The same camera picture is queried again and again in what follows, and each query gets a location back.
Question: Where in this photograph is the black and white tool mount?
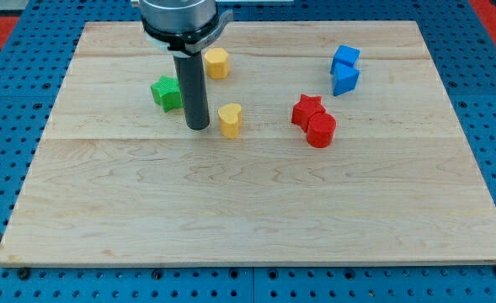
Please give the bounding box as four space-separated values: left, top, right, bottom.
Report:
141 10 233 58

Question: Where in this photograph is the red cylinder block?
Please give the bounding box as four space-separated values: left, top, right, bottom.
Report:
307 113 337 148

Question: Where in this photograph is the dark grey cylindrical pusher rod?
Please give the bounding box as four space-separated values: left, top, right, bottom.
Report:
173 52 210 130

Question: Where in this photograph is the blue cube block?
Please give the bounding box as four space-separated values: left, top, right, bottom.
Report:
330 45 360 74

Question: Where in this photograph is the blue triangle block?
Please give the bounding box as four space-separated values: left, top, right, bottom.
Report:
332 63 360 96

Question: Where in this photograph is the light wooden board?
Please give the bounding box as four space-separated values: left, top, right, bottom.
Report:
0 21 496 268

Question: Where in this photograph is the red star block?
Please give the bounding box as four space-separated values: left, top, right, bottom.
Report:
291 94 326 132

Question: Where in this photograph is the yellow heart block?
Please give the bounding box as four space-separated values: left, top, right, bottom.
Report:
218 103 243 139

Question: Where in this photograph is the green star block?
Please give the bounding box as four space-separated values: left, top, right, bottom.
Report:
150 75 183 112

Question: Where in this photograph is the yellow hexagon block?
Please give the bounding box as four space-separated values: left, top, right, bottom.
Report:
205 48 231 80

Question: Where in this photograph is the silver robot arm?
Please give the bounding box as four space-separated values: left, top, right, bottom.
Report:
138 0 233 130

